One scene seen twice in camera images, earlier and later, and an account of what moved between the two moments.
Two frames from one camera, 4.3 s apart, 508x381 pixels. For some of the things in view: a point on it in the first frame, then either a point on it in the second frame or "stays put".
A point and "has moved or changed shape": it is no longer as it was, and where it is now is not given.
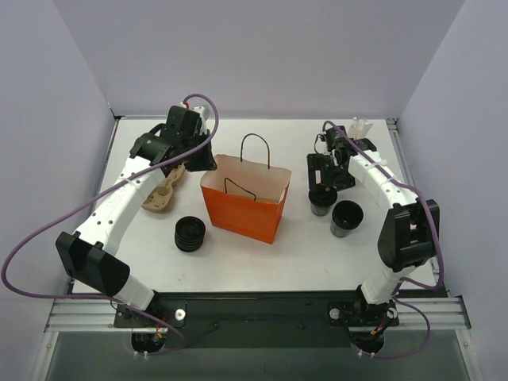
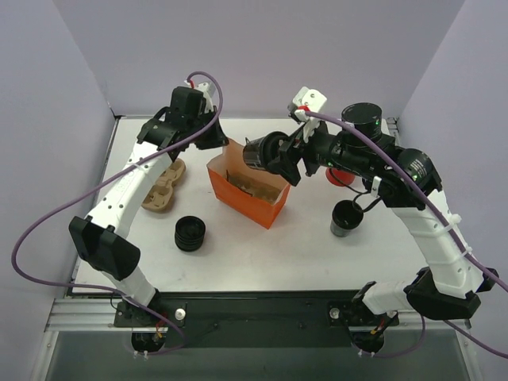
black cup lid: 323,197 → 269,146
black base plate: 259,320 stays put
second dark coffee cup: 346,216 stays put
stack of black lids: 189,233 stays put
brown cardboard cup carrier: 250,198 → 260,190
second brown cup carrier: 159,198 stays put
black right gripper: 321,176 → 294,157
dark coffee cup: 321,203 → 251,152
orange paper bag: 246,197 has moved or changed shape
